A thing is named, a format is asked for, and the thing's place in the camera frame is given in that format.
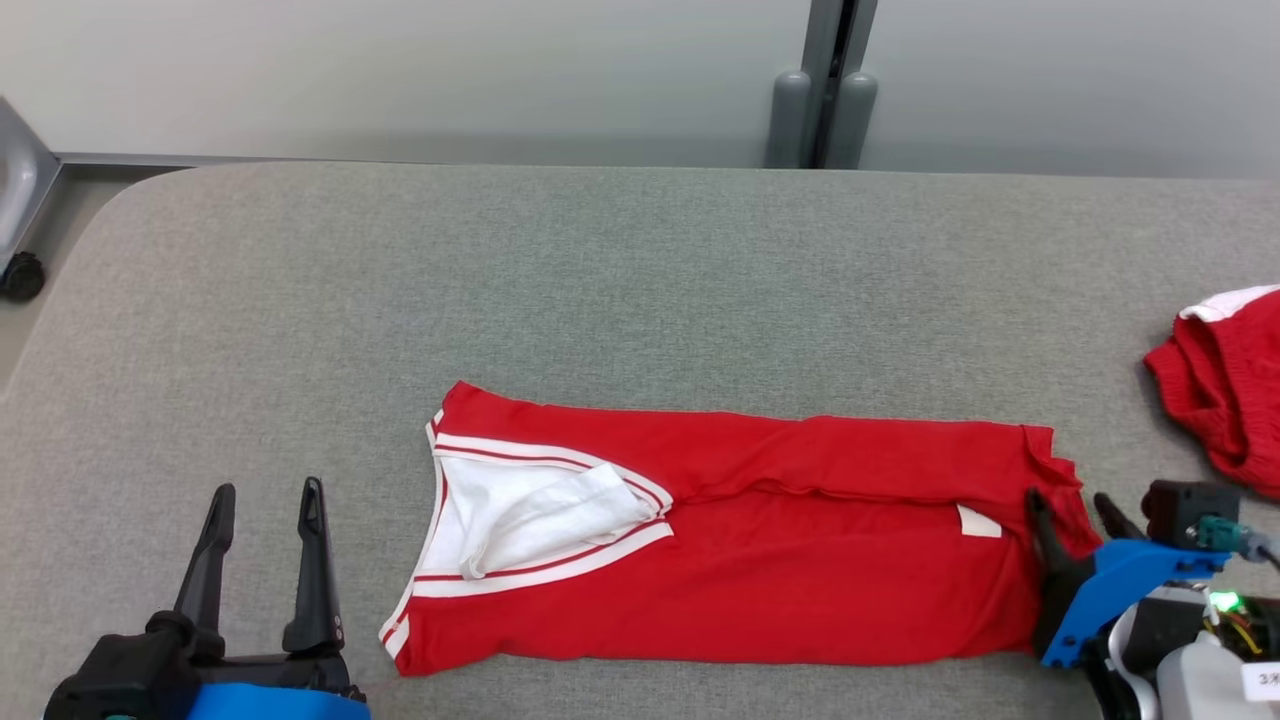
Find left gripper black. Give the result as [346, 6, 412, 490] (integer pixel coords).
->
[150, 476, 367, 697]

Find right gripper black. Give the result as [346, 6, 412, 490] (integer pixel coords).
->
[1024, 486, 1151, 658]

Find red shorts with white stripe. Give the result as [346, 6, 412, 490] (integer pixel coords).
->
[1143, 284, 1280, 500]

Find red basketball jersey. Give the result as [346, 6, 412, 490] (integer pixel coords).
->
[377, 380, 1103, 679]

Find black caster wheel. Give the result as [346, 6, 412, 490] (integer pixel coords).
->
[0, 251, 47, 304]

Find right black cable teal plug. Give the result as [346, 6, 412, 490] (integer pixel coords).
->
[1194, 514, 1280, 573]

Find grey partition post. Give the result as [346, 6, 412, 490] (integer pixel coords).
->
[764, 0, 880, 170]

